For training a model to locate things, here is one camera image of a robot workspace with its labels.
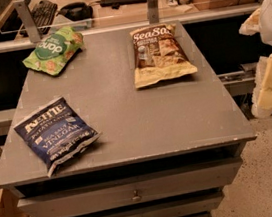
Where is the yellow foam padding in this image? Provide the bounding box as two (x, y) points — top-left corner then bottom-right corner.
(239, 8), (272, 118)

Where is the blue Kettle chip bag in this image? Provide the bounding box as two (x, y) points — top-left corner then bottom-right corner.
(14, 97), (100, 177)

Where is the black keyboard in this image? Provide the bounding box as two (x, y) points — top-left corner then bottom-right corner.
(31, 0), (57, 35)

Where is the right metal bracket post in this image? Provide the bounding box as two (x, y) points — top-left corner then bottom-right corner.
(147, 0), (160, 24)

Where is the grey drawer cabinet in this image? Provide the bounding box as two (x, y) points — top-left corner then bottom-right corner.
(0, 27), (254, 217)

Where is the brown sea salt chip bag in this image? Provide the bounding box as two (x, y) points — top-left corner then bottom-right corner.
(130, 23), (197, 89)

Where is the top grey drawer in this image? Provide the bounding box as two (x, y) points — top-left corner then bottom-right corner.
(18, 157), (243, 217)

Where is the middle grey drawer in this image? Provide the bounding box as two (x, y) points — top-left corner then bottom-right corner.
(50, 190), (228, 217)

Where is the left metal bracket post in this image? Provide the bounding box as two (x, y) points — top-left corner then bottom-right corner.
(13, 0), (41, 43)

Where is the metal bracket post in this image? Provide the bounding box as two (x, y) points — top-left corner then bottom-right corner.
(147, 0), (160, 24)
(13, 0), (41, 43)

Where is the green chip bag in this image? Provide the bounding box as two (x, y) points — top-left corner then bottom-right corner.
(22, 26), (84, 77)

